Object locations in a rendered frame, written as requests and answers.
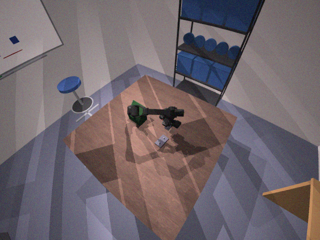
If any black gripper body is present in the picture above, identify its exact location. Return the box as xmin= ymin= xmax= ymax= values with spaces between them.
xmin=159 ymin=115 xmax=181 ymax=129

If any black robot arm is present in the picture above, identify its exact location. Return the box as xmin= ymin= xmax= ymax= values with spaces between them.
xmin=127 ymin=105 xmax=184 ymax=127

